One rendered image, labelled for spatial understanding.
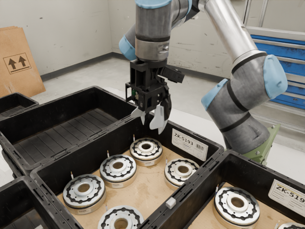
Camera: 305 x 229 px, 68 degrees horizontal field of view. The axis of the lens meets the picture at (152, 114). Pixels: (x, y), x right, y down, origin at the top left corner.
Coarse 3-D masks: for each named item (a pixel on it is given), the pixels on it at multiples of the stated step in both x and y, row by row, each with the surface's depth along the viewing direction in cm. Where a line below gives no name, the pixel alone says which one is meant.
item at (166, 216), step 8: (224, 152) 58; (232, 152) 58; (216, 160) 56; (248, 160) 56; (208, 168) 54; (216, 168) 54; (264, 168) 54; (200, 176) 51; (208, 176) 52; (280, 176) 51; (192, 184) 49; (200, 184) 50; (296, 184) 49; (304, 184) 49; (184, 192) 48; (192, 192) 48; (176, 200) 46; (184, 200) 46; (168, 208) 44; (176, 208) 44; (160, 216) 43; (168, 216) 43; (152, 224) 41; (160, 224) 41
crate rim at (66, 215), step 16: (112, 128) 68; (80, 144) 61; (208, 160) 56; (32, 176) 51; (192, 176) 51; (48, 192) 49; (176, 192) 48; (64, 208) 44; (160, 208) 44; (80, 224) 42; (144, 224) 42
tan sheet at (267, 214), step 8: (224, 184) 62; (256, 200) 58; (208, 208) 56; (264, 208) 56; (200, 216) 54; (208, 216) 54; (264, 216) 54; (272, 216) 54; (280, 216) 54; (192, 224) 52; (200, 224) 52; (208, 224) 52; (216, 224) 52; (256, 224) 52; (264, 224) 52; (272, 224) 52; (280, 224) 52
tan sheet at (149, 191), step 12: (168, 156) 72; (180, 156) 72; (144, 168) 67; (156, 168) 67; (144, 180) 63; (156, 180) 63; (108, 192) 60; (120, 192) 60; (132, 192) 60; (144, 192) 60; (156, 192) 60; (168, 192) 60; (108, 204) 57; (120, 204) 57; (132, 204) 57; (144, 204) 57; (156, 204) 57; (84, 216) 54; (96, 216) 54; (144, 216) 54; (84, 228) 51; (96, 228) 51; (120, 228) 51
